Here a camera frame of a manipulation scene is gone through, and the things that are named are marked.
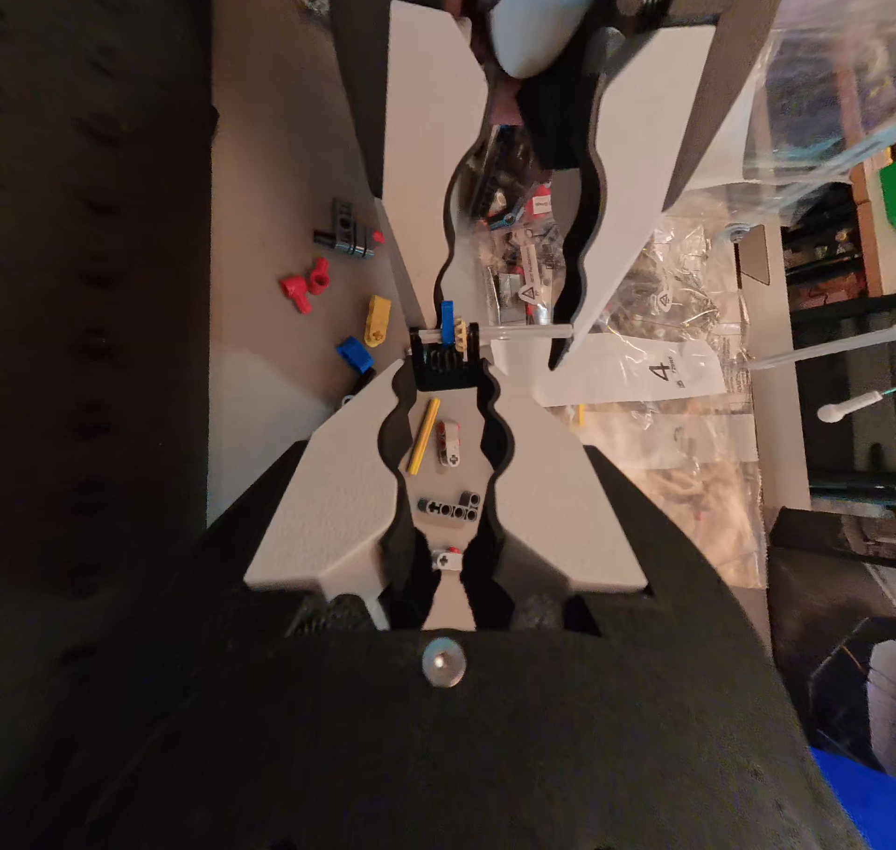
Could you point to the light grey lego axle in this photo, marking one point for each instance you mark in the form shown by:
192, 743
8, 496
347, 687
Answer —
518, 332

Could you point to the white connector red pin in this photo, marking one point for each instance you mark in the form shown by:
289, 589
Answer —
448, 558
448, 441

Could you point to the blue curved lego tile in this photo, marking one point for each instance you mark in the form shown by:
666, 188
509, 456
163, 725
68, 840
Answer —
353, 353

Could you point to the green box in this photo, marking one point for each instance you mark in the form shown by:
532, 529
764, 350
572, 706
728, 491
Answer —
889, 192

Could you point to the black lego gear frame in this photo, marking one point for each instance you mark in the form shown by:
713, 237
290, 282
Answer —
448, 367

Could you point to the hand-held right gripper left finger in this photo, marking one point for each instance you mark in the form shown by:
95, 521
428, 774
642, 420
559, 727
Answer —
329, 507

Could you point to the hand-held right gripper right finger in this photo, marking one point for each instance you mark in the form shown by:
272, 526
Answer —
560, 507

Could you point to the wooden book stand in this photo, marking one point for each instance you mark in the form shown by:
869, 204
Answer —
770, 374

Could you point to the clear lego parts bag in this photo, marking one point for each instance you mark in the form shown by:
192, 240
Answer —
805, 94
630, 374
665, 500

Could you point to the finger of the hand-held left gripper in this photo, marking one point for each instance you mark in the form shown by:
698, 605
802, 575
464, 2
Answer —
644, 129
420, 129

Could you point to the yellow lego pin connector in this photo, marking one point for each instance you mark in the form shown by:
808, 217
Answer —
378, 319

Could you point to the grey lego connector assembly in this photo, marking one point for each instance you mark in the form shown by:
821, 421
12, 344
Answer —
343, 234

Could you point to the black lego set box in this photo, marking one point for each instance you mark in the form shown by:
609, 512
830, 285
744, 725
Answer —
805, 584

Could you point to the yellow lego axle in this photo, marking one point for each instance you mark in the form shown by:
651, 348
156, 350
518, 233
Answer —
423, 437

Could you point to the red lego connector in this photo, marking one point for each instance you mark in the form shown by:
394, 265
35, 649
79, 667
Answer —
294, 294
318, 276

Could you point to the person's left hand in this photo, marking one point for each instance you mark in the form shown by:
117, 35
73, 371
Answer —
502, 105

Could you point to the black dimpled mat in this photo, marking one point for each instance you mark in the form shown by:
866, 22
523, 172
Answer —
105, 374

